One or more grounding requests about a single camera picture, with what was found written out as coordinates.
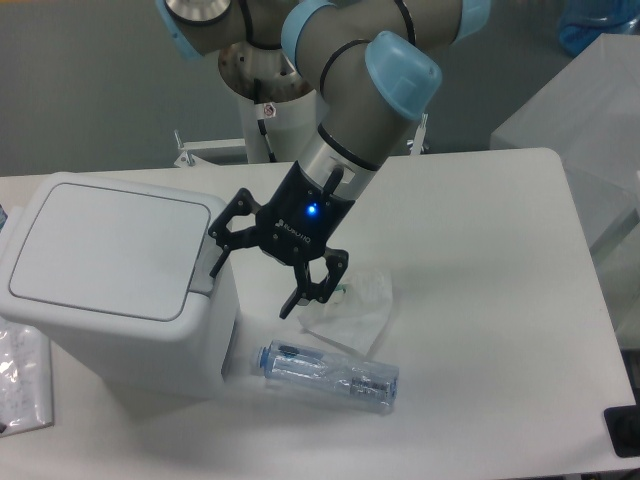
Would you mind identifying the black pedestal cable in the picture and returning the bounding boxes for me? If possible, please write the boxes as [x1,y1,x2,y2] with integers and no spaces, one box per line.
[252,79,279,164]

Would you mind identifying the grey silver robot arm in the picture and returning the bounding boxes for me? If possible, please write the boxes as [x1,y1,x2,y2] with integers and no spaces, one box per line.
[156,1,491,316]

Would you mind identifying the white plastic trash can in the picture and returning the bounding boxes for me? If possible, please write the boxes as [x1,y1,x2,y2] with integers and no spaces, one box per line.
[1,173,239,399]

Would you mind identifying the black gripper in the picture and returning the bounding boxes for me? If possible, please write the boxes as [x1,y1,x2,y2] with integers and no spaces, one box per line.
[207,159,357,320]

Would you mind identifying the clear crushed plastic bottle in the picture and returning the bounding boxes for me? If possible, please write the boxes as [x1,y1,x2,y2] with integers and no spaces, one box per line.
[250,340,399,415]

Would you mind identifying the blue water jug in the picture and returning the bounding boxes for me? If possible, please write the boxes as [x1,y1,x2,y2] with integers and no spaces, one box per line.
[557,0,639,57]

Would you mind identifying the white plastic wrapper bag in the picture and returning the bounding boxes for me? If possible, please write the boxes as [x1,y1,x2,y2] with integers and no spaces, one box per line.
[298,268,393,356]

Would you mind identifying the blue item at left edge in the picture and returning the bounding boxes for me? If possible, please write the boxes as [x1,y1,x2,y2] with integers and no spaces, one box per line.
[0,205,8,231]

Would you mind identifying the black device at table edge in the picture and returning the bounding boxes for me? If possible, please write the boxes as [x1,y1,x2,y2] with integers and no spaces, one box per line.
[604,405,639,458]

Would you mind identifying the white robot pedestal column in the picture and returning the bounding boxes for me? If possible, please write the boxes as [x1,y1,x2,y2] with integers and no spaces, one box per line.
[217,39,329,164]

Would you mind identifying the clear bag on board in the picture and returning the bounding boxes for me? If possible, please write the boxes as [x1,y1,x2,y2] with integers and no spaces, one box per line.
[1,319,54,438]

